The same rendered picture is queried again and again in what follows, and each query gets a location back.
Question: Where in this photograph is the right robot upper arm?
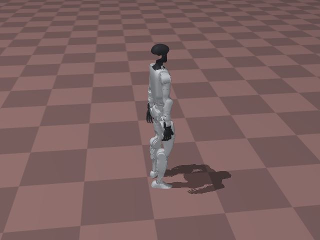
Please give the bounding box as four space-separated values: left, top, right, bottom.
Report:
159 72 173 104

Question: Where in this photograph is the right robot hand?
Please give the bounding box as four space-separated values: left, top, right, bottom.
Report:
162 122 174 141

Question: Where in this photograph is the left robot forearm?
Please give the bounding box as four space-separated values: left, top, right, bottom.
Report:
147 87 155 108

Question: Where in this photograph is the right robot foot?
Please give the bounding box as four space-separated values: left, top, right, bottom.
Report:
151 180 173 189

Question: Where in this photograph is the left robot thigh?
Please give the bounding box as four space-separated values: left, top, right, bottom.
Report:
149 107 163 148

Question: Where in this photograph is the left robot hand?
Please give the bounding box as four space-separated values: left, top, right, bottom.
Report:
146 103 154 123

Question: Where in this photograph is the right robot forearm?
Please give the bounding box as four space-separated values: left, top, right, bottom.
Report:
162 99 173 127

